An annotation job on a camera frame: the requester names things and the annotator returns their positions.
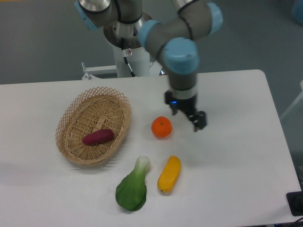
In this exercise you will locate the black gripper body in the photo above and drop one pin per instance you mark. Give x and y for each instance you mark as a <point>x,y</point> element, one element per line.
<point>186,106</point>

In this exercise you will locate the purple sweet potato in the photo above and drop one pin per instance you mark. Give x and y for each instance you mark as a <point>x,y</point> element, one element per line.
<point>98,137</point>

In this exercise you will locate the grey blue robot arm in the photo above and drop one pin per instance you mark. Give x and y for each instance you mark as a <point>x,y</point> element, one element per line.
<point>172,45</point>

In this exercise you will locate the woven wicker basket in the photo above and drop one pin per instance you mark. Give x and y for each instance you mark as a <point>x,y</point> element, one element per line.
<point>95,109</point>

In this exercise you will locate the orange mandarin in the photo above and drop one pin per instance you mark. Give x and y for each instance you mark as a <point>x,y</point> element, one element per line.
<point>161,127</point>

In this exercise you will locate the yellow corn cob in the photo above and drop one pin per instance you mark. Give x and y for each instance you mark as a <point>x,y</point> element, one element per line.
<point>169,175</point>

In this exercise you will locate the green bok choy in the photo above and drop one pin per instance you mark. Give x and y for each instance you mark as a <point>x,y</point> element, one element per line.
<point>131,192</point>

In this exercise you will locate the black device at edge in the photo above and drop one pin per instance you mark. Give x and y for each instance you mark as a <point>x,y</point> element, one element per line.
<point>295,202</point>

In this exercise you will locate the white pedestal base frame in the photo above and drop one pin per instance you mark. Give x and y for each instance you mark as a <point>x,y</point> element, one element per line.
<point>107,72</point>

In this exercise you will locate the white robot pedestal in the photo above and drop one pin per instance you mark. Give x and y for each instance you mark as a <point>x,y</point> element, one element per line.
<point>131,59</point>

